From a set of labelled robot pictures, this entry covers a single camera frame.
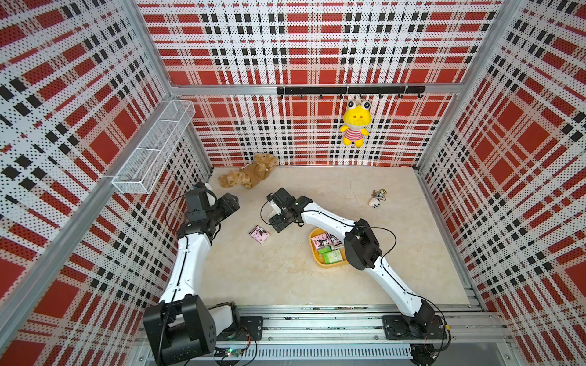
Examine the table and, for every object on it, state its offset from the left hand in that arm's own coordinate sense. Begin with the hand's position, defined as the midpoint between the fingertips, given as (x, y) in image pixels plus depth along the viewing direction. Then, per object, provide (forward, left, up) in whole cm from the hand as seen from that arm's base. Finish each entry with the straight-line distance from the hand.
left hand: (234, 202), depth 83 cm
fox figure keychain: (+18, -63, -19) cm, 68 cm away
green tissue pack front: (-15, -37, -16) cm, 43 cm away
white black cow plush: (+12, -58, -18) cm, 62 cm away
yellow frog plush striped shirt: (+31, -47, +15) cm, 59 cm away
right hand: (+4, -17, -17) cm, 24 cm away
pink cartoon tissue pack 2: (-5, -7, -17) cm, 19 cm away
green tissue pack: (-12, -35, -16) cm, 40 cm away
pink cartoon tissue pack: (-9, -33, -14) cm, 37 cm away
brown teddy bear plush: (+24, 0, -12) cm, 27 cm away
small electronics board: (-45, -4, -18) cm, 48 cm away
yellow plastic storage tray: (-14, -32, -18) cm, 39 cm away
